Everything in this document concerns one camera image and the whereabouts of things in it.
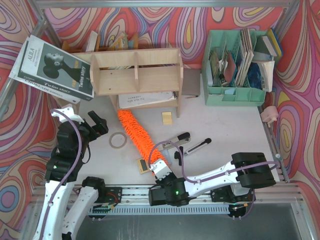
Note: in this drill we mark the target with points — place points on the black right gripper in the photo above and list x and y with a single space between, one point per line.
171 178

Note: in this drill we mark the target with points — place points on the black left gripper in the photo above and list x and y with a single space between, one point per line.
92 128

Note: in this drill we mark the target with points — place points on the orange microfiber duster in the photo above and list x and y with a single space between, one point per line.
139 137

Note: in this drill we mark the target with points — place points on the large black-cover book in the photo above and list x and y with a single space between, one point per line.
44 67

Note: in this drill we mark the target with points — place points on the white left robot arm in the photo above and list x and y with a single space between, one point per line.
66 159

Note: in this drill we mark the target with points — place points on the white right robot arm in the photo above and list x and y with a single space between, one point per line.
246 170

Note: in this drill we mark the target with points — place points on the wooden bookshelf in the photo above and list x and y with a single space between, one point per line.
114 73

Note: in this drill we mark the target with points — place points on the gold scientific calculator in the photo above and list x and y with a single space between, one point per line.
142 166

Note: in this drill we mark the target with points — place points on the black plastic clip piece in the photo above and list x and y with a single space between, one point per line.
177 156

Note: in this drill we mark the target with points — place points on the white paper booklet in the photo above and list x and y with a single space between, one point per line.
127 101

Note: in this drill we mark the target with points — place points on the grey and black stapler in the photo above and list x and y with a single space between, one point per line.
178 140

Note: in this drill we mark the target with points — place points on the black stapler remover tool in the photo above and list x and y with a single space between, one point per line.
197 146

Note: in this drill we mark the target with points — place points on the yellow sticky note pad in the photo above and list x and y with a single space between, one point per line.
167 118

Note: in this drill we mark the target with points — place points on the wooden book stand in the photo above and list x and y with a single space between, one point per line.
121 42

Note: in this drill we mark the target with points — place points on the pencil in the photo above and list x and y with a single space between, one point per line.
191 97

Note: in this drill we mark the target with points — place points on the grey notebook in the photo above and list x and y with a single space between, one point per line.
191 82

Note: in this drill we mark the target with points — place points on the pink plastic piggy toy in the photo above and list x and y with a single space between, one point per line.
269 115

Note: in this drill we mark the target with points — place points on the red brown booklet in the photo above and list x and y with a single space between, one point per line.
230 69

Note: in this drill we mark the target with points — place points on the green desk organizer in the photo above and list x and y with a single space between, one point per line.
217 92

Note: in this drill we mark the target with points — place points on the blue and yellow book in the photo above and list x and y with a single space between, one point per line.
269 44

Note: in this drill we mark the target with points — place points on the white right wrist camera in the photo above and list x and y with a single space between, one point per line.
160 169

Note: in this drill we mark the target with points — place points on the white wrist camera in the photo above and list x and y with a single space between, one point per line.
66 114
160 169

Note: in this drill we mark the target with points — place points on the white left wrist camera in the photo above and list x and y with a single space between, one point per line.
66 114

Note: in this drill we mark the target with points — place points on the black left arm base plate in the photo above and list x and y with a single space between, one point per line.
105 204

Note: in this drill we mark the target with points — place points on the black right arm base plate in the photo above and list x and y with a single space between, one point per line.
238 206

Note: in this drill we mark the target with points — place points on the aluminium front rail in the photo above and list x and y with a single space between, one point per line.
139 195

